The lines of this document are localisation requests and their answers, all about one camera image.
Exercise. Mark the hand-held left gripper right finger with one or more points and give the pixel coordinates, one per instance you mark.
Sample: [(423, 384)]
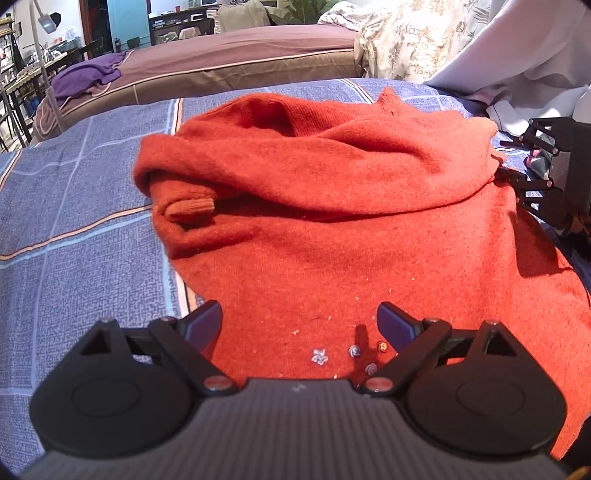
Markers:
[(395, 325)]

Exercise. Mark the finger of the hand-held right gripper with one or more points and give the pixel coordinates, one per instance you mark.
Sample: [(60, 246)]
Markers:
[(540, 198), (547, 134)]

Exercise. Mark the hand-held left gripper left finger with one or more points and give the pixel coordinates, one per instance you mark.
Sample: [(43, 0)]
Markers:
[(205, 323)]

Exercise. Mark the red knit sweater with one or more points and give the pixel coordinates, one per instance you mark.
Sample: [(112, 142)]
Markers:
[(346, 230)]

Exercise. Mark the white sheet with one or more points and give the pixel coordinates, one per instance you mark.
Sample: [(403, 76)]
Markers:
[(531, 50)]

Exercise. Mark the beige floral blanket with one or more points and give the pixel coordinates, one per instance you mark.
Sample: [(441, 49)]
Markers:
[(415, 41)]

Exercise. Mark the blue plaid blanket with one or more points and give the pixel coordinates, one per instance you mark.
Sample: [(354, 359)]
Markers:
[(78, 221)]

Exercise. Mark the brown bed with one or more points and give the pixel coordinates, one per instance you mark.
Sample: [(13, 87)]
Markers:
[(221, 60)]

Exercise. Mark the purple cloth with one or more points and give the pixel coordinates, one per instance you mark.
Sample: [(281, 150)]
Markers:
[(85, 78)]

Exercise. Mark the green houseplant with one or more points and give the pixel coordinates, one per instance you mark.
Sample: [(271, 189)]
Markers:
[(300, 10)]

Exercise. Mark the dark low cabinet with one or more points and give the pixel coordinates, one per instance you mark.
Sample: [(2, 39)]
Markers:
[(180, 25)]

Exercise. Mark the olive pillow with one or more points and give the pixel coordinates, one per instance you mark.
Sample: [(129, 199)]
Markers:
[(242, 16)]

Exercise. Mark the metal shelf rack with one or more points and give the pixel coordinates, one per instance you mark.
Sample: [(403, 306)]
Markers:
[(16, 78)]

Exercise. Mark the teal door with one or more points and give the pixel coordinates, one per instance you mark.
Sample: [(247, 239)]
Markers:
[(128, 23)]

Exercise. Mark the white floor lamp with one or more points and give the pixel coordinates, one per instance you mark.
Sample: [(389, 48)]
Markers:
[(47, 21)]

